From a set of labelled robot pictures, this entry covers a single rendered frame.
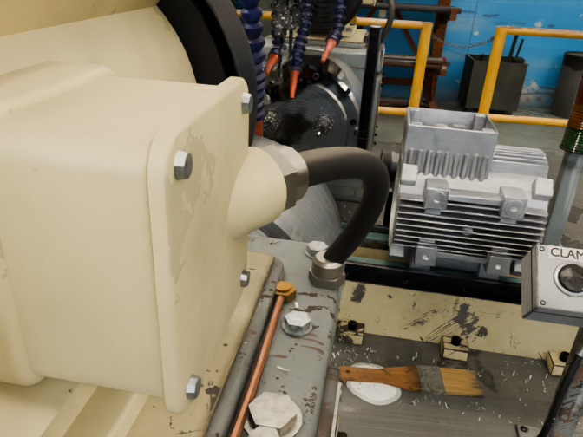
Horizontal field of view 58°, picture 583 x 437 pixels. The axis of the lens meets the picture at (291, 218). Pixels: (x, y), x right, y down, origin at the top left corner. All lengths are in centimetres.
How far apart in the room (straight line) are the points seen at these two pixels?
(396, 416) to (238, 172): 64
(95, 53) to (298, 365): 17
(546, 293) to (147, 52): 47
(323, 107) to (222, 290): 87
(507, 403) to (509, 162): 34
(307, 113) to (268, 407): 82
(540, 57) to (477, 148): 544
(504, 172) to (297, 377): 58
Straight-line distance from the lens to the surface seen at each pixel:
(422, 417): 77
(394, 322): 87
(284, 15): 74
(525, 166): 80
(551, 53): 622
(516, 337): 90
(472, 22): 595
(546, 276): 60
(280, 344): 29
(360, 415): 76
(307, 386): 27
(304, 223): 49
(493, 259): 78
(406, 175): 74
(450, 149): 76
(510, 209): 75
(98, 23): 21
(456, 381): 83
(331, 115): 101
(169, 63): 24
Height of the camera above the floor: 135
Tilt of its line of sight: 27 degrees down
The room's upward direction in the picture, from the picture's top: 3 degrees clockwise
